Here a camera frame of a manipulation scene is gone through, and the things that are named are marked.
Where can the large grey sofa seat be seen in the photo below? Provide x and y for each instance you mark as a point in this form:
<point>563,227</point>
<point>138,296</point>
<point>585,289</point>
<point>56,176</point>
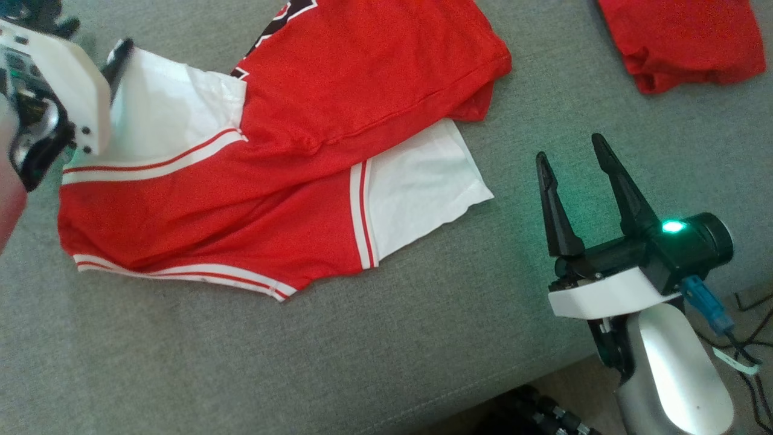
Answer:
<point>423,350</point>

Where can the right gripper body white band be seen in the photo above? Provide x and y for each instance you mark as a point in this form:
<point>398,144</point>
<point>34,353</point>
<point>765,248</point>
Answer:
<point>610,290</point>

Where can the red basketball shorts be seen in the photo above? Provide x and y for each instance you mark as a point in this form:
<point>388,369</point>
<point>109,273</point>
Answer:
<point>682,42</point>

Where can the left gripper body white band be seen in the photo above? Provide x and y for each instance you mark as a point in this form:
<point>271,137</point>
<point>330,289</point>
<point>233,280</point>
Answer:
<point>60,96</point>

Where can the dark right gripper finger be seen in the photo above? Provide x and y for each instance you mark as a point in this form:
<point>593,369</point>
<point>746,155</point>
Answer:
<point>555,211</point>
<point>625,187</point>

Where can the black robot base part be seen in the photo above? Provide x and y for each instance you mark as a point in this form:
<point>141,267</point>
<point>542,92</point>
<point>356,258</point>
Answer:
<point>531,414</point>

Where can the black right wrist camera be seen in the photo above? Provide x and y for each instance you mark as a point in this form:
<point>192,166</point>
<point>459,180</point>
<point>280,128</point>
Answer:
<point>694,248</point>

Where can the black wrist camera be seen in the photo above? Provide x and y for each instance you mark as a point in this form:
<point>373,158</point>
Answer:
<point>694,248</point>
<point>30,15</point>

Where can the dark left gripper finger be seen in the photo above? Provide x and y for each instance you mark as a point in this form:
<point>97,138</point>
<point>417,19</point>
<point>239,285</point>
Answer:
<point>118,57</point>

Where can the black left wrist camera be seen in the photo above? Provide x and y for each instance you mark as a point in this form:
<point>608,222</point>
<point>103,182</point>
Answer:
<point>30,15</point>

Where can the red and white basketball jersey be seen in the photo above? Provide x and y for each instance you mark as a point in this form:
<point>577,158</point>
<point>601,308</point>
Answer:
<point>302,121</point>

